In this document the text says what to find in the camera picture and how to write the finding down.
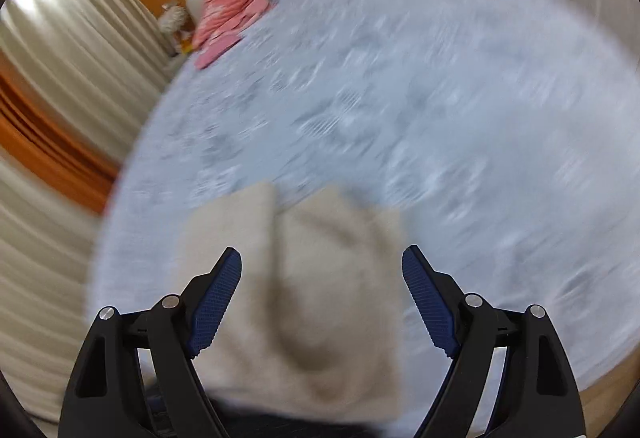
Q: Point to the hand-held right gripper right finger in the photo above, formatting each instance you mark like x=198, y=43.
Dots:
x=430, y=303

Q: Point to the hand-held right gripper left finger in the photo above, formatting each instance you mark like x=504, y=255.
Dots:
x=212, y=305

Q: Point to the beige sweater with black hearts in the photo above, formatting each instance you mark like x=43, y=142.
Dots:
x=310, y=278

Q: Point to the orange curtain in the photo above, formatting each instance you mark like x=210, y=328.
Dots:
x=50, y=138

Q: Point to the pink folded cloth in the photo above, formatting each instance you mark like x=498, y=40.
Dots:
x=210, y=55

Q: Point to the small yellow box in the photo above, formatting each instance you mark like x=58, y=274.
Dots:
x=185, y=45

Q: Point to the white feather table lamp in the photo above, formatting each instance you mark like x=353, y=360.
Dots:
x=172, y=18

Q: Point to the cream curtain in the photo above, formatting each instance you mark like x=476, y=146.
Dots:
x=75, y=43

